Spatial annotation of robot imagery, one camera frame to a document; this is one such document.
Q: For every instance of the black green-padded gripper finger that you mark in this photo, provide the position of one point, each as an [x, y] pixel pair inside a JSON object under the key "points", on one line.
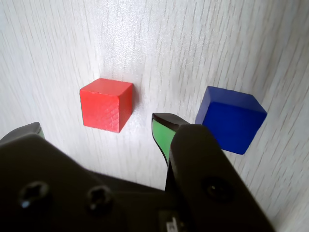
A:
{"points": [[36, 174], [205, 169]]}

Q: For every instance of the red wooden cube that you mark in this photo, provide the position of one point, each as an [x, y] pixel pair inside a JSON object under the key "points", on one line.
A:
{"points": [[106, 106]]}

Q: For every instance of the blue wooden cube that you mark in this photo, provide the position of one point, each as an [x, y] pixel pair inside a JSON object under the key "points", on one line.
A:
{"points": [[231, 125]]}

